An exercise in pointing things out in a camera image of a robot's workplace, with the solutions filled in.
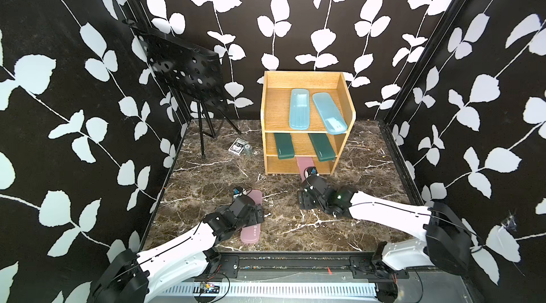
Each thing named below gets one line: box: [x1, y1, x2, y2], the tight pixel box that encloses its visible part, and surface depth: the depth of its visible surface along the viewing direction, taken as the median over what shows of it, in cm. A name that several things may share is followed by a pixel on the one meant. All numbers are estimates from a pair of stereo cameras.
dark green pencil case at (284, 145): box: [273, 133, 296, 160], surface depth 87 cm
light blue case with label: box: [312, 92, 348, 136], surface depth 79 cm
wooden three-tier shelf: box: [260, 70, 357, 175], surface depth 86 cm
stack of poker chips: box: [243, 143, 253, 157], surface depth 106 cm
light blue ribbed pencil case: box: [288, 88, 311, 131], surface depth 82 cm
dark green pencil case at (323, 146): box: [307, 133, 337, 163], surface depth 88 cm
